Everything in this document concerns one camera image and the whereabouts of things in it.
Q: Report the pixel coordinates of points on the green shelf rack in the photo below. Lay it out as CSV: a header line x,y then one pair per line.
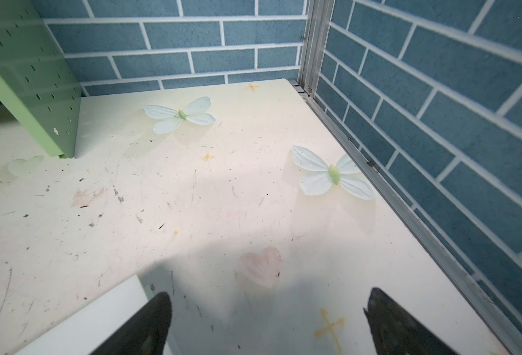
x,y
37,85

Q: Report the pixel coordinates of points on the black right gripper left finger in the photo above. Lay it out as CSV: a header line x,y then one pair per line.
x,y
145,332

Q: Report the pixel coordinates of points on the white book brown stripes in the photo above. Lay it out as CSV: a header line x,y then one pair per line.
x,y
83,332

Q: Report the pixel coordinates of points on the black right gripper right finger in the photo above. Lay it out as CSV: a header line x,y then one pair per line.
x,y
396,331

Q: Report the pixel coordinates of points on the metal corner frame post right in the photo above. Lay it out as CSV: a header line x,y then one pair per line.
x,y
314,44

